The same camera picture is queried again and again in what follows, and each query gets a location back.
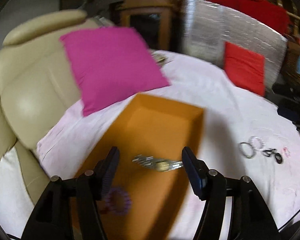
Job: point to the cream leather headboard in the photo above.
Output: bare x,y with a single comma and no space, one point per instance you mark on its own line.
36,88

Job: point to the red cushion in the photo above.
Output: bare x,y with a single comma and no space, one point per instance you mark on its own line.
244,68

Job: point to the silver foil insulation panel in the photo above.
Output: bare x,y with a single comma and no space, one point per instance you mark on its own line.
207,26

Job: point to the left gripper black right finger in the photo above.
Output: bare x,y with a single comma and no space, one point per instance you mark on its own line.
196,172

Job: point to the red cloth on railing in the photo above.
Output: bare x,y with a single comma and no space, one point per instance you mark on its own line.
266,12

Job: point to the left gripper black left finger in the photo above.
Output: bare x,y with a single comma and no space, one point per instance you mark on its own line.
108,170

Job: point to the magenta cushion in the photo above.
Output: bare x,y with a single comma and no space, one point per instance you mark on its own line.
109,65

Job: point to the wooden cabinet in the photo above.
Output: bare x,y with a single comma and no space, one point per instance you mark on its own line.
151,18

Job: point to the orange cardboard box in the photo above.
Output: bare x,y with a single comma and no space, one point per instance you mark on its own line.
150,183

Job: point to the silver metal wristwatch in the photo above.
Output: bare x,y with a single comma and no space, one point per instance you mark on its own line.
157,164

